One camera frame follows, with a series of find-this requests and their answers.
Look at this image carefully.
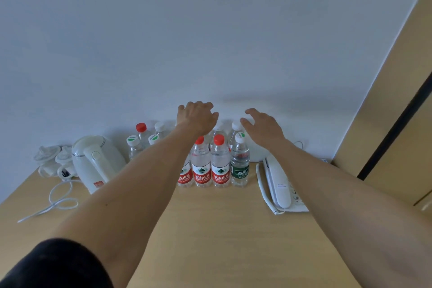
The person's left hand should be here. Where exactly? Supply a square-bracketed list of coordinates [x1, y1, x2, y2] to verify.
[176, 101, 219, 136]

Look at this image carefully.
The person's right hand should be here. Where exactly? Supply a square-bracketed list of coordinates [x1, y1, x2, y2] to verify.
[239, 108, 288, 150]

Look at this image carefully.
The person's right forearm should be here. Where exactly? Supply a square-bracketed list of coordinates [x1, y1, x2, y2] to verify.
[270, 141, 432, 288]

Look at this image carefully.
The person's left forearm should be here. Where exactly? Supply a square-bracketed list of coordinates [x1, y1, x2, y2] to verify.
[50, 126, 200, 288]

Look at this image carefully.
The grey desk telephone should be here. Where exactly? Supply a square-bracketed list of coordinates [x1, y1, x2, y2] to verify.
[263, 156, 310, 213]

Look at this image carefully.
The white electric kettle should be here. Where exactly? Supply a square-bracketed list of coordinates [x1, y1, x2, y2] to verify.
[71, 135, 127, 194]

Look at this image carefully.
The wooden table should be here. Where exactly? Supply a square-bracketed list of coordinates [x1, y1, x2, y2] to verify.
[0, 159, 362, 288]

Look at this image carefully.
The black t-shirt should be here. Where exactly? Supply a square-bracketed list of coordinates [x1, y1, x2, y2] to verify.
[0, 238, 114, 288]

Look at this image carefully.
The white telephone handset cord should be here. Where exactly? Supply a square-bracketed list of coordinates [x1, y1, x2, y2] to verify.
[255, 162, 286, 215]

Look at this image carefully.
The white kettle power cable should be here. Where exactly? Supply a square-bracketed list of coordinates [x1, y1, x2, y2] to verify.
[17, 176, 83, 224]

